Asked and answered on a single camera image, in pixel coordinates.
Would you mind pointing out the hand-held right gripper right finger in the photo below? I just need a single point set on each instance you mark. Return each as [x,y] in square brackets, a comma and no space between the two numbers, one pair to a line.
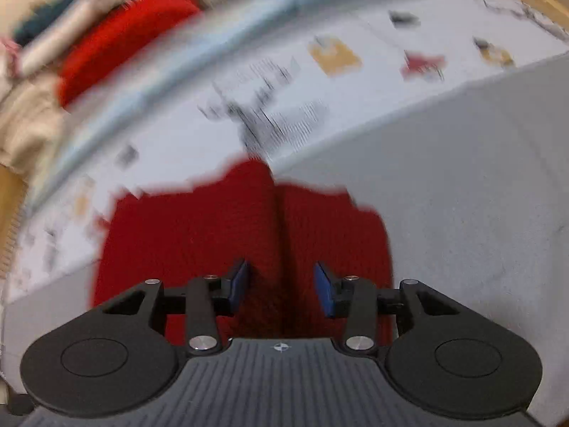
[323,292]

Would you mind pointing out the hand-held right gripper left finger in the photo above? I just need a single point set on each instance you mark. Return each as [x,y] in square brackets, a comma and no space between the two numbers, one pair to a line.
[238,287]

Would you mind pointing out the red knitted sweater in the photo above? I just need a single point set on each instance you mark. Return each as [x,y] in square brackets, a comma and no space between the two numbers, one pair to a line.
[186,231]

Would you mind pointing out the grey textured bed cover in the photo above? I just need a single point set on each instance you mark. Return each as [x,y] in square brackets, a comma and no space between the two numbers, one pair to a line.
[466,187]

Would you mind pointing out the white printed bedsheet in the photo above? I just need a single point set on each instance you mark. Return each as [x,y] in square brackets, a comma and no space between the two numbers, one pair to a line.
[378,98]

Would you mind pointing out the light blue blanket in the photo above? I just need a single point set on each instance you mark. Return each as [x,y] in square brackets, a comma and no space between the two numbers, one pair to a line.
[178,66]

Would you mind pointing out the beige cloth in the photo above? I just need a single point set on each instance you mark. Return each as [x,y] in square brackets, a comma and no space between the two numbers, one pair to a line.
[26,120]

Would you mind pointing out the folded red knit garment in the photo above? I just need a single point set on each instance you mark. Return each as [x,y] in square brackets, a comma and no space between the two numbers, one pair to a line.
[129,40]

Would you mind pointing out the teal cloth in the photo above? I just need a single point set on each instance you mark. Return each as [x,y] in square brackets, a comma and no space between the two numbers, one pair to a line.
[49,22]

